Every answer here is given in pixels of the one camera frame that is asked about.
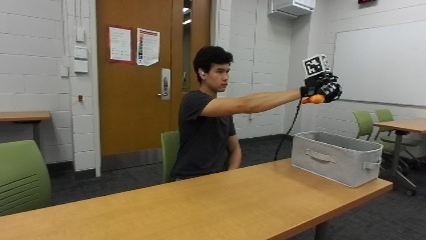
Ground orange fruit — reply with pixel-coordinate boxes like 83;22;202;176
300;94;326;105

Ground white marker cube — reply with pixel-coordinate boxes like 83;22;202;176
302;53;332;78

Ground green chair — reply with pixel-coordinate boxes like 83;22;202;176
352;110;396;155
159;130;180;184
373;108;426;148
0;139;53;217

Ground whiteboard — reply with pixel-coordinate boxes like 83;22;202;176
332;20;426;108

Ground grey fabric storage bin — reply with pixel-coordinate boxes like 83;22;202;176
290;130;384;189

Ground wooden table with metal leg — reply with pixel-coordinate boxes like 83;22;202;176
372;118;426;197

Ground person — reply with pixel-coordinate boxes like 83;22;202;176
170;45;303;182

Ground colourful paper poster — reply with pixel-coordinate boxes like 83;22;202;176
135;27;160;67

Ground wooden door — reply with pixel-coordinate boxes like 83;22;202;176
95;0;212;157

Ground white paper notice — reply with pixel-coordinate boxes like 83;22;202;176
107;26;132;63

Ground wooden side table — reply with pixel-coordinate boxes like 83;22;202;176
0;110;53;148

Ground black glove cable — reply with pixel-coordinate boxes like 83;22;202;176
272;97;304;162

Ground white wall unit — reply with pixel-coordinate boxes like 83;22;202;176
267;0;316;19

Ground silver door handle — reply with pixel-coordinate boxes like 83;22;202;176
156;68;171;101

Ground white wall switch boxes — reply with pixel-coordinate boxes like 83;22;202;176
58;0;90;78

